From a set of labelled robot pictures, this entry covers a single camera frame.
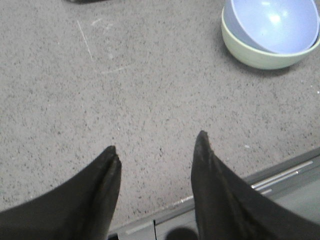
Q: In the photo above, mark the green bowl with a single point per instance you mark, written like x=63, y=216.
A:
x=260, y=59

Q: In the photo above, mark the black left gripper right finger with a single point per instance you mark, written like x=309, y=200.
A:
x=227, y=208

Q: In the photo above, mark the blue bowl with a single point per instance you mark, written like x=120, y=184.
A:
x=275, y=26

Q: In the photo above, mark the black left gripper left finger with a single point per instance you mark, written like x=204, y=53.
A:
x=82, y=208

